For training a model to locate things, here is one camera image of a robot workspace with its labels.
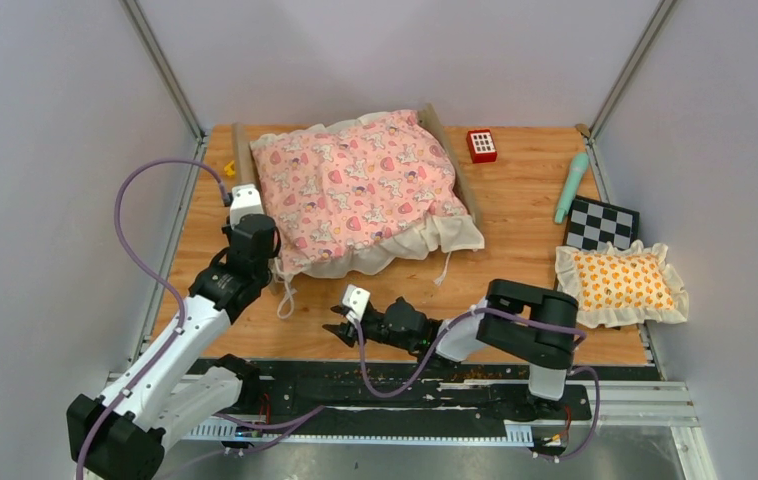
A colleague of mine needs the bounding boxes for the orange duck print pillow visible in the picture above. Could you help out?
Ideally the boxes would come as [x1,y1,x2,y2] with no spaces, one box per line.
[555,240,689,328]

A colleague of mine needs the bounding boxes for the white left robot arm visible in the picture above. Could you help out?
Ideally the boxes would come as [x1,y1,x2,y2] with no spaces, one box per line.
[66,213,280,479]

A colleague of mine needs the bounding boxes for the wooden striped pet bed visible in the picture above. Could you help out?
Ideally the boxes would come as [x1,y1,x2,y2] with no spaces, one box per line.
[231,102,484,296]

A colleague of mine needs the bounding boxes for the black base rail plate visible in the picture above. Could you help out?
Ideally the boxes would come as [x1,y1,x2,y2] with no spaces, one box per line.
[226,360,593,439]

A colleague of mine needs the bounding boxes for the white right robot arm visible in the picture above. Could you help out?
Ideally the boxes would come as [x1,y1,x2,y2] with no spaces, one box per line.
[323,279,587,418]

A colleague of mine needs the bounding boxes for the mint green massager wand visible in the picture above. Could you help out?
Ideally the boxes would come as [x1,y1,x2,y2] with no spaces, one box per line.
[554,152,590,224]

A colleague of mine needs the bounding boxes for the red white grid block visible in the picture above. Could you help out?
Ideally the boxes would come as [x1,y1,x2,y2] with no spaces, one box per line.
[466,129,498,164]

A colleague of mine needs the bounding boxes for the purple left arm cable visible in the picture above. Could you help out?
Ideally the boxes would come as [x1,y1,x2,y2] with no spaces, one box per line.
[74,158,327,480]

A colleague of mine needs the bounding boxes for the pink unicorn drawstring bag blanket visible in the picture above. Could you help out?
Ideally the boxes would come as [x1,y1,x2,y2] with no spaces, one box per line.
[249,109,486,321]

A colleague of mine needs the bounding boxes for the yellow triangle toy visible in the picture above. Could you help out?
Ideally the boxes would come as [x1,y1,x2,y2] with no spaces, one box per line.
[223,161,236,178]

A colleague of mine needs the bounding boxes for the black and silver chessboard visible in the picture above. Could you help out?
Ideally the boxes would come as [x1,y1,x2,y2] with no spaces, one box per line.
[563,196,640,251]

